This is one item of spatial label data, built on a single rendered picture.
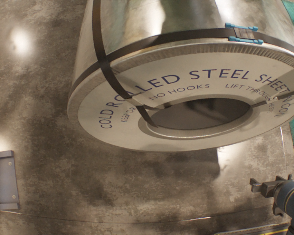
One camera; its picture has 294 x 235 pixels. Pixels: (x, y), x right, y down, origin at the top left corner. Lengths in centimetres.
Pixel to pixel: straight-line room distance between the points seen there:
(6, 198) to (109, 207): 89
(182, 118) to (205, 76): 66
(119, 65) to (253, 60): 39
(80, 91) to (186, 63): 36
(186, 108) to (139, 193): 72
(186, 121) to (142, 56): 81
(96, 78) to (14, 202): 150
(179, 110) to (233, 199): 91
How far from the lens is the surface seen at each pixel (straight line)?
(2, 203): 208
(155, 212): 184
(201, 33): 66
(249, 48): 70
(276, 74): 88
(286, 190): 82
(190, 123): 143
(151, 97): 90
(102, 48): 72
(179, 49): 66
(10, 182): 209
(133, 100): 79
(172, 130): 137
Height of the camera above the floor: 183
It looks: 67 degrees down
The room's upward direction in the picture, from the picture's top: 11 degrees clockwise
